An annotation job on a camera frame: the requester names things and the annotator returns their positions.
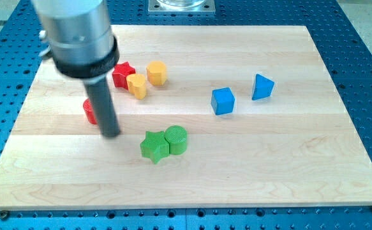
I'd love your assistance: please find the yellow hexagon block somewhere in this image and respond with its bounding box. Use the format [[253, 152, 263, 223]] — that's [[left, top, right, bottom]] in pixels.
[[146, 61, 167, 86]]

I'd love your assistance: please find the blue cube block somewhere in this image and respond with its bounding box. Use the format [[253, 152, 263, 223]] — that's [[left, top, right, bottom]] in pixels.
[[211, 88, 235, 116]]

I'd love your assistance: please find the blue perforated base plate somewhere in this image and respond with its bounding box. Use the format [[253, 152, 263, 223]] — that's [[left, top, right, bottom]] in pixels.
[[0, 1, 372, 229]]

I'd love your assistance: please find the wooden board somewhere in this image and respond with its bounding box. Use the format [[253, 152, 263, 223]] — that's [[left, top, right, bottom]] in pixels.
[[0, 25, 372, 210]]

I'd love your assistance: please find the green circle block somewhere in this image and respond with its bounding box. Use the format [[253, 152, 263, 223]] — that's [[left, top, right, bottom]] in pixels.
[[165, 125, 188, 155]]

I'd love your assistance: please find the blue triangle block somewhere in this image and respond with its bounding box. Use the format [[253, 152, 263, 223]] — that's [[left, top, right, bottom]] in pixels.
[[251, 73, 274, 100]]

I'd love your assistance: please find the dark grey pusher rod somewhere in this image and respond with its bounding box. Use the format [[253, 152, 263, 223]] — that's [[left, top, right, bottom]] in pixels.
[[83, 75, 120, 138]]

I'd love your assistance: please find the red star block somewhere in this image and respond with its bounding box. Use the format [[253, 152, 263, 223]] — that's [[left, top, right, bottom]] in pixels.
[[112, 62, 136, 89]]

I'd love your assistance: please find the yellow heart block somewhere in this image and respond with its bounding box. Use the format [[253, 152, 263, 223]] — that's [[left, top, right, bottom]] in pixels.
[[126, 73, 147, 100]]

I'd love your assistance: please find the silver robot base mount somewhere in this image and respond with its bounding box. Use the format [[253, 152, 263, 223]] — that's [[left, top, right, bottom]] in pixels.
[[147, 0, 216, 15]]

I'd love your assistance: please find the red circle block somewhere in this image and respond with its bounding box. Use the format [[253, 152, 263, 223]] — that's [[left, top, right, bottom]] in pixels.
[[82, 98, 98, 125]]

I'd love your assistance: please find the green star block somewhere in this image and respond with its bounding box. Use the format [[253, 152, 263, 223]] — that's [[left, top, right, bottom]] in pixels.
[[140, 131, 170, 164]]

